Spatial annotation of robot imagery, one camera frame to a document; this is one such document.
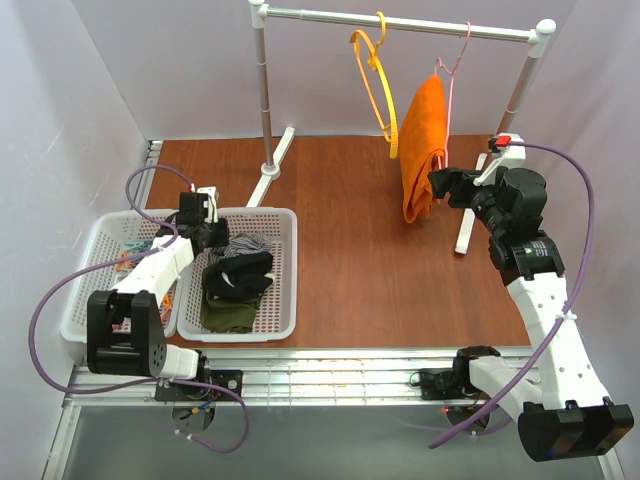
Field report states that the grey striped underwear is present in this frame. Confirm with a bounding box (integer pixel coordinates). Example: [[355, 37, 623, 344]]
[[209, 233, 270, 263]]

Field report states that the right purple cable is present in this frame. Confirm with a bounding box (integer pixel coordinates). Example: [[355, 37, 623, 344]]
[[428, 142, 596, 449]]

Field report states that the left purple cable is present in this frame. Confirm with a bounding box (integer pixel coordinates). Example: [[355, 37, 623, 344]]
[[27, 165, 251, 455]]

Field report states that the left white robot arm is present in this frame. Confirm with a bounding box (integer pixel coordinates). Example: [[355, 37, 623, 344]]
[[87, 187, 229, 380]]

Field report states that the silver clothes rack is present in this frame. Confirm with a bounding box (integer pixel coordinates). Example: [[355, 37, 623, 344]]
[[244, 0, 558, 257]]

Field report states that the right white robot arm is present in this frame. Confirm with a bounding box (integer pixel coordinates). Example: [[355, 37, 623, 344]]
[[428, 167, 634, 462]]

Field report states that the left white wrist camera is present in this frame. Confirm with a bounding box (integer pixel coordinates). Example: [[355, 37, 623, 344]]
[[176, 186, 219, 226]]

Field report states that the orange towel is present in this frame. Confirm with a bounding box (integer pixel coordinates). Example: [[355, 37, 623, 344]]
[[398, 74, 447, 223]]

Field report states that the teal clothespin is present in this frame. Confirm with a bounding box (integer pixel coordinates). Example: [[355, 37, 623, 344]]
[[123, 240, 153, 256]]

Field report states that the pink wire hanger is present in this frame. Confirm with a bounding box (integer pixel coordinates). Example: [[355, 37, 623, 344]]
[[434, 22, 471, 169]]

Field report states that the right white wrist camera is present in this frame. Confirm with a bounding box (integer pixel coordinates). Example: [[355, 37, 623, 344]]
[[474, 133, 526, 186]]

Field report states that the yellow plastic hanger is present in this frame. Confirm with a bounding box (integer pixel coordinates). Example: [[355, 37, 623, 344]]
[[349, 11, 399, 159]]

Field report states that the white clothespin basket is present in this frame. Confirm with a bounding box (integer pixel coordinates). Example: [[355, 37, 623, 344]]
[[60, 209, 182, 344]]

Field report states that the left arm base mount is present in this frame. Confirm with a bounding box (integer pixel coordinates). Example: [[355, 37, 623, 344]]
[[154, 370, 244, 403]]

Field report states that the purple cable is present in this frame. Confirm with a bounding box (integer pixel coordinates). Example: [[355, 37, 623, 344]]
[[27, 165, 251, 455], [428, 142, 596, 449]]

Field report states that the black garment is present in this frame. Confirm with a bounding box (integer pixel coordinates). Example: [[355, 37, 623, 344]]
[[202, 252, 274, 303]]

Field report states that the olive green garment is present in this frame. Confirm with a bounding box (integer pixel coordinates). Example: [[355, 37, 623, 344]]
[[200, 265, 261, 334]]

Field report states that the orange clothespin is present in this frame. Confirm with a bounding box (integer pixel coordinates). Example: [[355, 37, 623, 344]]
[[115, 252, 135, 272], [159, 294, 172, 322]]

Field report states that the aluminium rail frame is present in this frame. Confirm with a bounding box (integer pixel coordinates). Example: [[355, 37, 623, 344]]
[[54, 137, 616, 479]]

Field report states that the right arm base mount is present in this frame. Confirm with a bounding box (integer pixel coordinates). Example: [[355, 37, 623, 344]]
[[409, 369, 464, 401]]

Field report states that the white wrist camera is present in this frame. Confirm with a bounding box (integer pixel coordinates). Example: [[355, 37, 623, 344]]
[[176, 186, 219, 226], [474, 133, 526, 186]]

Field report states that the orange clothespin front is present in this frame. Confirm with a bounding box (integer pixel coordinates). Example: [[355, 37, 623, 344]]
[[159, 294, 172, 322]]

